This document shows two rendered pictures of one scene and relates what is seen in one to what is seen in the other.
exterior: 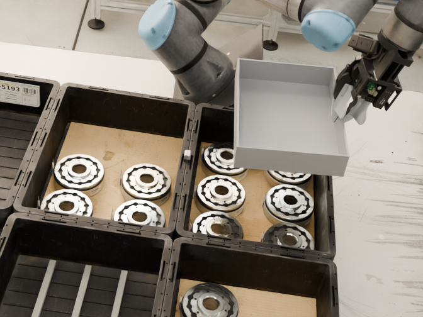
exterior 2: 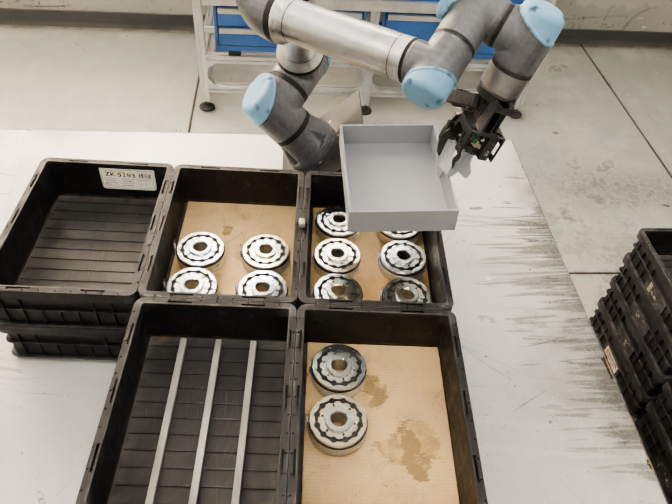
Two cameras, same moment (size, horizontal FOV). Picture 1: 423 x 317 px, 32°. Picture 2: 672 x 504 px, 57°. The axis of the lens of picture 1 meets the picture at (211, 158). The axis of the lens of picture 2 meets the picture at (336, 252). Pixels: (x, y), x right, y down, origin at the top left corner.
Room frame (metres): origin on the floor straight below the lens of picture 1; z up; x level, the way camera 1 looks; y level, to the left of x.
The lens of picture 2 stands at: (0.16, 0.01, 1.83)
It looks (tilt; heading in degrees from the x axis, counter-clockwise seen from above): 46 degrees down; 358
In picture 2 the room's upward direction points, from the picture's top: 5 degrees clockwise
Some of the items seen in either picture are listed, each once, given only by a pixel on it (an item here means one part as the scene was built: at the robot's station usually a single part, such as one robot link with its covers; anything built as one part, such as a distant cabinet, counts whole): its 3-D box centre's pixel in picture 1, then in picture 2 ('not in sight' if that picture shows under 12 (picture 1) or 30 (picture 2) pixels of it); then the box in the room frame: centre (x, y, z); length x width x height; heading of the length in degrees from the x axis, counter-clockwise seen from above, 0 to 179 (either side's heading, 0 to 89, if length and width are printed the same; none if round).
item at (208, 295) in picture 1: (210, 304); (339, 365); (0.81, -0.04, 0.86); 0.05 x 0.05 x 0.01
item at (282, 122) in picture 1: (287, 114); (394, 174); (1.12, -0.13, 1.07); 0.27 x 0.20 x 0.05; 5
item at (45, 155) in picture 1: (111, 172); (231, 247); (1.09, 0.20, 0.87); 0.40 x 0.30 x 0.11; 1
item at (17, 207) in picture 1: (112, 155); (230, 230); (1.09, 0.20, 0.92); 0.40 x 0.30 x 0.02; 1
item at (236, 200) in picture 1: (221, 192); (337, 255); (1.10, -0.03, 0.86); 0.10 x 0.10 x 0.01
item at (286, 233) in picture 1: (289, 240); (407, 294); (0.99, -0.18, 0.86); 0.05 x 0.05 x 0.01
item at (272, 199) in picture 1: (289, 202); (403, 257); (1.10, -0.18, 0.86); 0.10 x 0.10 x 0.01
